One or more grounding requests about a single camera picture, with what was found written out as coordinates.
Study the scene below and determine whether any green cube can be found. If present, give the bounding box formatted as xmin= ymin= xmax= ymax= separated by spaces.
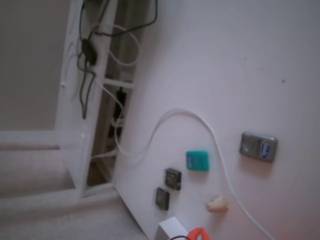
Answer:
xmin=185 ymin=149 xmax=210 ymax=172

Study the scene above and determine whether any white cardboard bin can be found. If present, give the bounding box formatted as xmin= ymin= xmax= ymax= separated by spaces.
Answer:
xmin=154 ymin=216 xmax=191 ymax=240

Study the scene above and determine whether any black plug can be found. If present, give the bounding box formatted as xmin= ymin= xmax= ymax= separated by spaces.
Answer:
xmin=113 ymin=87 xmax=127 ymax=121

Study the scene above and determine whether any small black clear-lid case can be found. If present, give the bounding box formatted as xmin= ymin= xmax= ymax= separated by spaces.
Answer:
xmin=153 ymin=186 xmax=171 ymax=212
xmin=163 ymin=167 xmax=182 ymax=191

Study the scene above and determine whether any grey metal tin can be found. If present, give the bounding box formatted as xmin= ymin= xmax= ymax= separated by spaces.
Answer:
xmin=239 ymin=131 xmax=279 ymax=163

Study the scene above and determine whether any beige animal figurine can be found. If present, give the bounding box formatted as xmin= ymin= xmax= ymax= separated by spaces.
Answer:
xmin=205 ymin=194 xmax=230 ymax=213

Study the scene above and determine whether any thin white cable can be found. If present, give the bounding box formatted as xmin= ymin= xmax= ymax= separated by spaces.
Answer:
xmin=92 ymin=77 xmax=276 ymax=240

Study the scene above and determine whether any short white cable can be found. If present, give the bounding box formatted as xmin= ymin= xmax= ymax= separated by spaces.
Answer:
xmin=90 ymin=149 xmax=118 ymax=161

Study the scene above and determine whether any thin black cable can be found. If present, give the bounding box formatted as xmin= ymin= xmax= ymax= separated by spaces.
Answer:
xmin=76 ymin=0 xmax=111 ymax=120

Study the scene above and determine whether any thick white cable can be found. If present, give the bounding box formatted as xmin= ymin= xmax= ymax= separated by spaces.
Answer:
xmin=107 ymin=23 xmax=141 ymax=67

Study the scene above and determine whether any white furniture frame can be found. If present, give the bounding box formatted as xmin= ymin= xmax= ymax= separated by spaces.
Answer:
xmin=0 ymin=0 xmax=148 ymax=199

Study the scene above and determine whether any black inline cable block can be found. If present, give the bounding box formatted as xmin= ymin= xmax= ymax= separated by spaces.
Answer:
xmin=80 ymin=38 xmax=99 ymax=66

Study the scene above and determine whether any thick black cable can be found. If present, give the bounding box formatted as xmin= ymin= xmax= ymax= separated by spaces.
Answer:
xmin=93 ymin=0 xmax=159 ymax=38

